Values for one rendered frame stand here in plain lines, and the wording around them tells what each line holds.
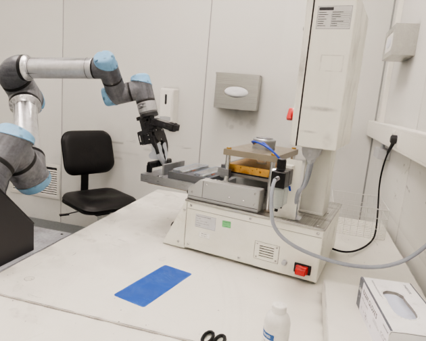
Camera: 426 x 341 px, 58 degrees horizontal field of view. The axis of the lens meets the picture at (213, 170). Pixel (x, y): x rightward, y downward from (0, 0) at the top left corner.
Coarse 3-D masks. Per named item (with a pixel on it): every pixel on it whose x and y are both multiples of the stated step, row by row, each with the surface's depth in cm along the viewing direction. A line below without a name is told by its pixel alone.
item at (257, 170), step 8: (240, 160) 135; (248, 160) 136; (256, 160) 138; (232, 168) 127; (240, 168) 125; (248, 168) 124; (256, 168) 123; (264, 168) 123; (240, 176) 126; (248, 176) 124; (256, 176) 124; (264, 176) 122
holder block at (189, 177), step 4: (204, 168) 149; (168, 172) 138; (172, 172) 137; (176, 172) 137; (192, 172) 140; (168, 176) 138; (172, 176) 137; (176, 176) 137; (180, 176) 136; (184, 176) 135; (188, 176) 135; (192, 176) 134; (196, 176) 133; (212, 176) 136; (216, 176) 137; (184, 180) 136; (188, 180) 135; (192, 180) 134; (196, 180) 133; (220, 180) 141
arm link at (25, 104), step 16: (32, 80) 150; (16, 96) 146; (32, 96) 148; (16, 112) 143; (32, 112) 144; (32, 128) 139; (16, 176) 121; (32, 176) 125; (48, 176) 132; (32, 192) 129
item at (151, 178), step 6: (174, 162) 148; (180, 162) 152; (162, 168) 142; (168, 168) 144; (144, 174) 142; (150, 174) 142; (156, 174) 143; (162, 174) 142; (144, 180) 142; (150, 180) 141; (156, 180) 140; (162, 180) 138; (168, 180) 137; (174, 180) 136; (180, 180) 136; (222, 180) 143; (234, 180) 148; (168, 186) 138; (174, 186) 136; (180, 186) 135; (186, 186) 134
